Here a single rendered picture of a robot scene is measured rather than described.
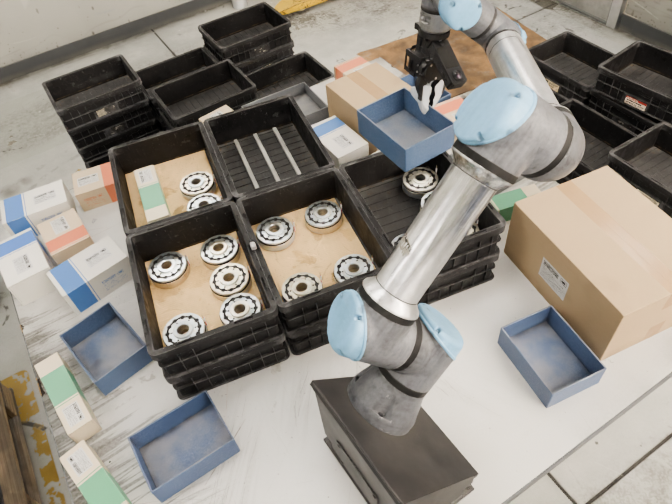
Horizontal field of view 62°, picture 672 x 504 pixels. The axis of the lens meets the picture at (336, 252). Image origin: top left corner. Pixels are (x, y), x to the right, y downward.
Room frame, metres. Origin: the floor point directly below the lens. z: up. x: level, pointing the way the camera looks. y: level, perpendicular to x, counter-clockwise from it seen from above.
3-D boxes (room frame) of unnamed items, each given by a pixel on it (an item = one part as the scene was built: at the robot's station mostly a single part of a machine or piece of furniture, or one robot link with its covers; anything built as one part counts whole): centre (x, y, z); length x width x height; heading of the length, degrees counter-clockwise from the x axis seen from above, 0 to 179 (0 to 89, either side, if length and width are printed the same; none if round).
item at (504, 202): (1.16, -0.51, 0.73); 0.24 x 0.06 x 0.06; 102
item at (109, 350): (0.84, 0.63, 0.74); 0.20 x 0.15 x 0.07; 38
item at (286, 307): (0.98, 0.06, 0.92); 0.40 x 0.30 x 0.02; 16
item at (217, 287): (0.91, 0.28, 0.86); 0.10 x 0.10 x 0.01
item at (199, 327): (0.77, 0.39, 0.86); 0.10 x 0.10 x 0.01
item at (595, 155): (1.73, -1.05, 0.31); 0.40 x 0.30 x 0.34; 27
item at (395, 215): (1.06, -0.23, 0.87); 0.40 x 0.30 x 0.11; 16
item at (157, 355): (0.90, 0.34, 0.92); 0.40 x 0.30 x 0.02; 16
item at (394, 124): (1.12, -0.21, 1.10); 0.20 x 0.15 x 0.07; 27
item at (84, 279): (1.09, 0.71, 0.75); 0.20 x 0.12 x 0.09; 127
